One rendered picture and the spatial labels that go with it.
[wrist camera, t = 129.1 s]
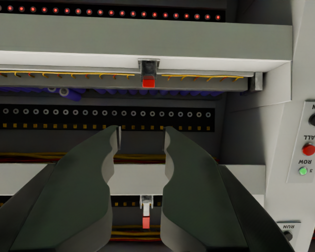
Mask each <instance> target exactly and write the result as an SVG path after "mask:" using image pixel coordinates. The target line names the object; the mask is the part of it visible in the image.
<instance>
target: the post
mask: <svg viewBox="0 0 315 252"><path fill-rule="evenodd" d="M235 23H239V24H262V25H286V26H292V101H288V102H282V103H277V104H272V105H267V106H261V107H256V108H251V109H246V110H240V111H235V112H229V91H227V95H226V103H225V111H224V119H223V127H222V135H221V144H220V152H219V162H218V164H219V165H265V210H266V211H267V212H268V214H269V215H270V216H271V217H272V218H273V220H274V221H275V222H276V223H293V222H301V226H300V229H299V233H298V237H297V241H296V244H295V248H294V251H295V252H308V250H309V246H310V243H311V239H312V236H313V233H314V229H315V174H314V178H313V182H312V183H286V181H287V177H288V172H289V168H290V164H291V159H292V155H293V151H294V146H295V142H296V138H297V133H298V129H299V125H300V120H301V116H302V112H303V107H304V103H305V102H315V0H254V1H253V3H252V4H251V5H250V6H249V7H248V9H247V10H246V11H245V12H244V13H243V14H242V0H238V5H237V13H236V21H235Z"/></svg>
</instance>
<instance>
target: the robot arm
mask: <svg viewBox="0 0 315 252"><path fill-rule="evenodd" d="M120 148H121V126H117V125H111V126H109V127H107V128H105V129H104V130H102V131H100V132H98V133H97V134H95V135H93V136H92V137H90V138H88V139H86V140H85V141H83V142H81V143H80V144H78V145H77V146H75V147H74V148H73V149H71V150H70V151H69V152H68V153H67V154H65V155H64V156H63V157H62V158H61V159H60V160H59V161H58V162H57V163H56V164H48V165H46V166H45V167H44V168H43V169H42V170H41V171H40V172H39V173H38V174H37V175H35V176H34V177H33V178H32V179H31V180H30V181H29V182H28V183H27V184H25V185H24V186H23V187H22V188H21V189H20V190H19V191H18V192H17V193H15V194H14V195H13V196H12V197H11V198H10V199H9V200H8V201H7V202H5V203H4V204H3V205H2V206H1V207H0V252H96V251H98V250H99V249H101V248H102V247H103V246H105V245H106V244H107V243H108V242H109V240H110V238H111V233H112V220H113V212H112V203H111V194H110V187H109V186H108V185H107V183H108V181H109V180H110V178H111V177H112V176H113V175H114V173H115V170H114V159H113V157H114V155H115V154H116V152H117V151H118V150H120ZM162 151H164V152H165V154H166V159H165V175H166V177H167V178H168V180H169V182H168V183H167V184H166V185H165V186H164V188H163V193H162V207H161V224H160V238H161V240H162V242H163V243H164V244H165V245H166V246H167V247H169V248H170V249H171V250H172V251H174V252H295V250H294V249H293V247H292V245H291V244H290V242H289V240H288V239H287V237H286V236H285V234H284V233H283V232H282V230H281V229H280V227H279V226H278V225H277V223H276V222H275V221H274V220H273V218H272V217H271V216H270V215H269V214H268V212H267V211H266V210H265V209H264V208H263V207H262V206H261V205H260V203H259V202H258V201H257V200H256V199H255V198H254V197H253V196H252V195H251V194H250V192H249V191H248V190H247V189H246V188H245V187H244V186H243V185H242V184H241V182H240V181H239V180H238V179H237V178H236V177H235V176H234V175H233V174H232V172H231V171H230V170H229V169H228V168H227V167H226V166H225V165H219V164H218V163H217V162H216V161H215V160H214V158H213V157H212V156H211V155H210V154H209V153H208V152H207V151H205V150H204V149H203V148H202V147H200V146H199V145H198V144H196V143H195V142H194V141H192V140H191V139H189V138H188V137H186V136H185V135H183V134H182V133H180V132H179V131H178V130H176V129H175V128H173V127H171V126H166V127H163V136H162Z"/></svg>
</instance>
